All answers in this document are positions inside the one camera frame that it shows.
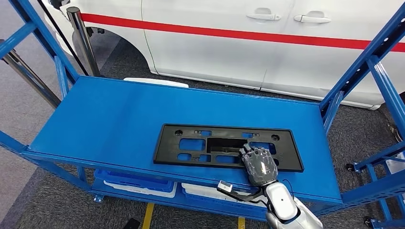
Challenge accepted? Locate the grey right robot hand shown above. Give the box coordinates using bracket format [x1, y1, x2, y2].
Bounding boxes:
[238, 144, 279, 187]

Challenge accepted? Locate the black plastic plate holder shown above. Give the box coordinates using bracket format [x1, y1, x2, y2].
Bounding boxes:
[153, 124, 305, 173]

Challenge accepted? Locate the white car red stripe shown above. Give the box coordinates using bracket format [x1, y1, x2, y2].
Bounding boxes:
[43, 0, 405, 111]

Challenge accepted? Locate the blue plastic bin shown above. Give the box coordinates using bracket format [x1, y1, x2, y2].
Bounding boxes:
[94, 169, 175, 193]

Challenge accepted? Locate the black barrier belt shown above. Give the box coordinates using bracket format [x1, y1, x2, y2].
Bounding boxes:
[35, 0, 90, 76]

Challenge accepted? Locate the chrome stanchion post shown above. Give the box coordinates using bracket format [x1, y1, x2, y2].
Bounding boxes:
[65, 6, 103, 78]
[0, 39, 61, 109]

